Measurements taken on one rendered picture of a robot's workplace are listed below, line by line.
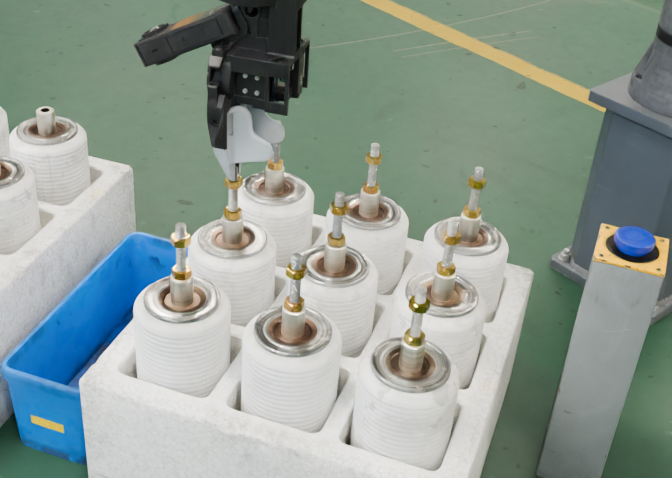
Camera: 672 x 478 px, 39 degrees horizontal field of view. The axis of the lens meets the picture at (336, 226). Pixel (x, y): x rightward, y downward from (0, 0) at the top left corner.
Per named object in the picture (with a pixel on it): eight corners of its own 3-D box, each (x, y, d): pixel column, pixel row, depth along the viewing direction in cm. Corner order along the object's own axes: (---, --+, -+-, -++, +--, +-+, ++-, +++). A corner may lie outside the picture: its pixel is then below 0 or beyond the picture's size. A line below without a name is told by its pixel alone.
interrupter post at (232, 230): (216, 242, 105) (216, 216, 103) (231, 233, 106) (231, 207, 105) (233, 250, 104) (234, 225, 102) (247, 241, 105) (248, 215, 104)
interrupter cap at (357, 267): (383, 277, 101) (384, 272, 101) (323, 298, 98) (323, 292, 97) (343, 241, 107) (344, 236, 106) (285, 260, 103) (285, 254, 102)
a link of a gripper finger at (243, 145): (266, 201, 97) (270, 117, 92) (211, 189, 98) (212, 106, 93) (275, 187, 99) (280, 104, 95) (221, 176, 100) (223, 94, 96)
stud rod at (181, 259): (175, 287, 95) (173, 223, 91) (184, 284, 95) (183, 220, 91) (179, 292, 94) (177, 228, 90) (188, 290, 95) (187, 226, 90)
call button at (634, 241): (613, 237, 100) (617, 220, 99) (652, 246, 99) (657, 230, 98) (609, 257, 97) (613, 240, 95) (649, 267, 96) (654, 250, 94)
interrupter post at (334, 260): (349, 271, 102) (351, 245, 100) (330, 277, 101) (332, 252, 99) (337, 259, 104) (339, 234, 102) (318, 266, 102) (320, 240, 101)
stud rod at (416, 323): (404, 352, 89) (413, 287, 85) (413, 349, 89) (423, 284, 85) (410, 358, 88) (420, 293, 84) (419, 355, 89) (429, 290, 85)
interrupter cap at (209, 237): (182, 243, 104) (182, 238, 104) (228, 215, 109) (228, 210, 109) (237, 270, 101) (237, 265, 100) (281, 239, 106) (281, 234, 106)
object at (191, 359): (128, 415, 107) (119, 284, 97) (209, 390, 111) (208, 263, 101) (158, 475, 100) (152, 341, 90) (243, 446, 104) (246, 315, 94)
